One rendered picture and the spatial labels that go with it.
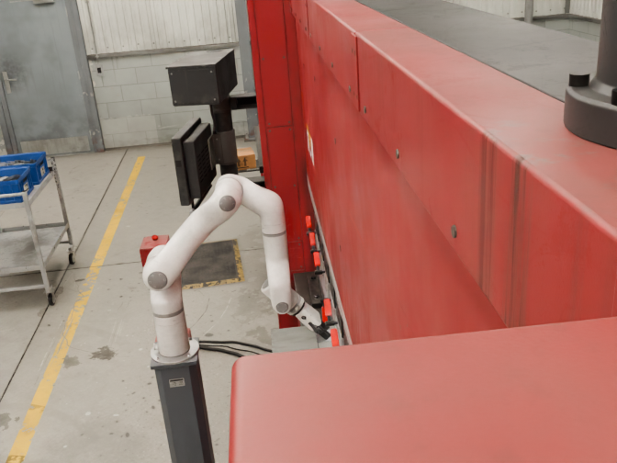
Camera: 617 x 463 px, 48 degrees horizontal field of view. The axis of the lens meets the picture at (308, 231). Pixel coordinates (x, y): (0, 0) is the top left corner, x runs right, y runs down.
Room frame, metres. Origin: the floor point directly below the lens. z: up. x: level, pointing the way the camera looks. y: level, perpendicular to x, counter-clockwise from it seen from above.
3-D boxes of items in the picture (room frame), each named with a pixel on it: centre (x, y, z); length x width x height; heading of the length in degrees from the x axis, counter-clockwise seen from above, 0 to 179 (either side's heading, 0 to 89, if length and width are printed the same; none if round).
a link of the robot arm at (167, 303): (2.39, 0.56, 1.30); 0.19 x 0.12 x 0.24; 3
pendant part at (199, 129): (3.59, 0.57, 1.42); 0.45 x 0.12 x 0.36; 173
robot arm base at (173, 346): (2.36, 0.56, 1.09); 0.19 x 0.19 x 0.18
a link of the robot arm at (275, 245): (2.34, 0.12, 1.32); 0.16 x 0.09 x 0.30; 3
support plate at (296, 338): (2.39, 0.05, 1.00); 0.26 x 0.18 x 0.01; 93
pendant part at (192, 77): (3.63, 0.47, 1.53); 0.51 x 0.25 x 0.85; 173
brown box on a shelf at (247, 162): (4.86, 0.45, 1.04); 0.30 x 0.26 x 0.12; 4
